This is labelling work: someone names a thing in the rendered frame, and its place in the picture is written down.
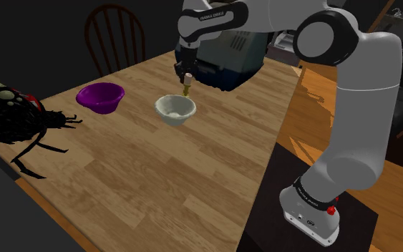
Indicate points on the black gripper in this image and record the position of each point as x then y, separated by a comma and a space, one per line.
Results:
188, 61

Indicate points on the small yellow bottle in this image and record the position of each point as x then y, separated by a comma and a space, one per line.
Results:
188, 79

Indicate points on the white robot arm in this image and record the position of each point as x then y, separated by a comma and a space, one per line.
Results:
365, 104

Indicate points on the dark blue box appliance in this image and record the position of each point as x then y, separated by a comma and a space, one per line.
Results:
229, 62

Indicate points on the white bowl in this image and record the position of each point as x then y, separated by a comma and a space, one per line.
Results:
175, 111

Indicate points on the dark wooden chair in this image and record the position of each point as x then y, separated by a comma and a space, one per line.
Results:
98, 42

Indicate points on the purple bowl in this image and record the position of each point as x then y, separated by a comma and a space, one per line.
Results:
100, 97

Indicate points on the wooden table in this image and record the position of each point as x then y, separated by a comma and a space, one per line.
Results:
152, 167

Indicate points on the dark robot stand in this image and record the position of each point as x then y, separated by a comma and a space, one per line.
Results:
267, 223

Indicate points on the black spider toy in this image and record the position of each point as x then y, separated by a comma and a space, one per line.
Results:
5, 118

